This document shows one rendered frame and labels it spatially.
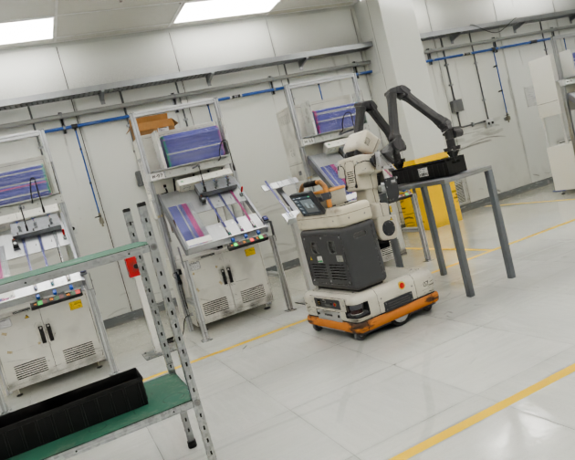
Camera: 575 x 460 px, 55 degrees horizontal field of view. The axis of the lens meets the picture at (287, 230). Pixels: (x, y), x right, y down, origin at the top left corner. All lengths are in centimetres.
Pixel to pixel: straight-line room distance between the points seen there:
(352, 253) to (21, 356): 257
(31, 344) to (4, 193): 114
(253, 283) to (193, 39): 312
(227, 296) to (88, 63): 303
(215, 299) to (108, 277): 179
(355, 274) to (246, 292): 163
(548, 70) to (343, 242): 487
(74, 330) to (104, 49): 319
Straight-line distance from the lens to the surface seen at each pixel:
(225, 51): 681
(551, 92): 770
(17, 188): 468
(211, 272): 469
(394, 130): 369
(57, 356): 460
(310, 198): 341
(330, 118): 539
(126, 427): 216
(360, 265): 339
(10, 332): 457
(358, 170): 364
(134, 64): 651
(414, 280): 360
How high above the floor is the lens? 105
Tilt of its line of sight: 5 degrees down
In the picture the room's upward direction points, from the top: 14 degrees counter-clockwise
